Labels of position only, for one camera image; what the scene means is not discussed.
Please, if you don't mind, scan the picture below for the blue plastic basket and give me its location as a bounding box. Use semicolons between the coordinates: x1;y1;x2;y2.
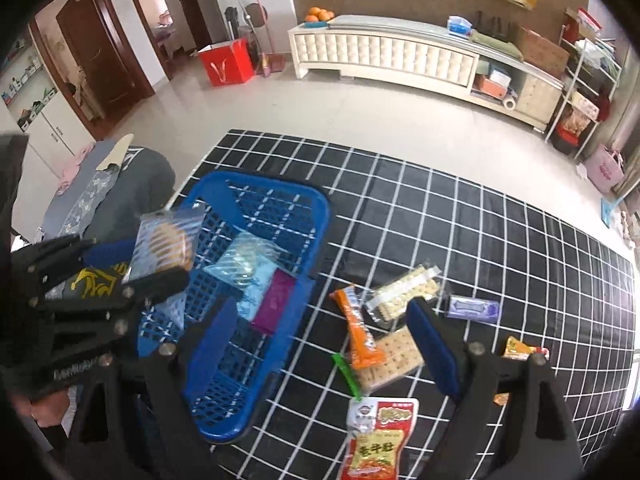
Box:
137;170;333;444

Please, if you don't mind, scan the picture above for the green-sealed cracker pack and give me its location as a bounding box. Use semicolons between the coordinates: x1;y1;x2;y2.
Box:
332;326;424;400

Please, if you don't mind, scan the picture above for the purple blue tissue pack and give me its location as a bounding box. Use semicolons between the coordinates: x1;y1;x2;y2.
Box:
446;295;501;323

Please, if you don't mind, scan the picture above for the striped blue cake pack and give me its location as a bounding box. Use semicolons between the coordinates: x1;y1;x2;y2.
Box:
124;204;205;283

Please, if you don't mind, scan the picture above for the orange yellow snack packet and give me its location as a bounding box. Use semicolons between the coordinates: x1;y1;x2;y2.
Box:
494;336;550;406

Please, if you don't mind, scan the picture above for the clear cracker pack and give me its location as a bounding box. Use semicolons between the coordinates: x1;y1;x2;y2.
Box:
364;263;442;328

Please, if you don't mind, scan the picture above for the orange snack bar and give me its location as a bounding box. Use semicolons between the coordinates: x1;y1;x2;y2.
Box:
330;285;386;370

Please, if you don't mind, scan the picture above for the purple snack bar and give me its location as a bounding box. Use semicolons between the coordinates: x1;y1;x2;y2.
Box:
252;269;296;335

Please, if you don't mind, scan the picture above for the teal net snack pack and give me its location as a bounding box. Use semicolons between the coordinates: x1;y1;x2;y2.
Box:
204;231;284;289

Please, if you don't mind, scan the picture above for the red yellow snack pouch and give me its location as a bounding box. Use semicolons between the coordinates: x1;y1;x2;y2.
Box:
337;396;420;480

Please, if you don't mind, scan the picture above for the blue bear cookie bag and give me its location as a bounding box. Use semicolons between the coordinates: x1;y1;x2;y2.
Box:
236;256;278;322

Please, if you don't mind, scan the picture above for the person left hand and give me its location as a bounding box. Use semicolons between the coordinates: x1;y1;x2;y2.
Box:
27;389;70;428

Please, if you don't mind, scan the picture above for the grey queen shirt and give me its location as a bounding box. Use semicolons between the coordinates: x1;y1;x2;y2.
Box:
39;134;177;302

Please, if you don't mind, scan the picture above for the black white grid tablecloth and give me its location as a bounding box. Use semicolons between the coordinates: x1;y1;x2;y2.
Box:
176;129;637;479

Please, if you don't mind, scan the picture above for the dark wooden door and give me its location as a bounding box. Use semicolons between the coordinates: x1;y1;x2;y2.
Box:
28;0;154;140

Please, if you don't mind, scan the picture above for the red paper bag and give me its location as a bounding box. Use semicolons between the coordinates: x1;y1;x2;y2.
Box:
198;38;255;87

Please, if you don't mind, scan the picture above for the pink tote bag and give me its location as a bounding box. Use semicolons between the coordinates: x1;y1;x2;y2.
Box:
584;144;624;194

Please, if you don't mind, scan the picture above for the cream TV cabinet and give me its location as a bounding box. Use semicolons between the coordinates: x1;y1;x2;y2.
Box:
288;14;563;132

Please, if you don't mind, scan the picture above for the white metal shelf rack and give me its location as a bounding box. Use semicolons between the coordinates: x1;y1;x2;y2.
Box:
544;8;623;160

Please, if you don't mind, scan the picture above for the cardboard box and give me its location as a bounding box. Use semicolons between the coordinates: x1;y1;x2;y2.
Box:
513;26;570;78

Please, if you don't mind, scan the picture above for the plate of oranges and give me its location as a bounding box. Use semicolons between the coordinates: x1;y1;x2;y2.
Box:
303;6;335;28

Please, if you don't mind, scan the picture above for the blue tissue box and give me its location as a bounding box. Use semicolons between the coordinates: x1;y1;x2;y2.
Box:
446;15;473;38

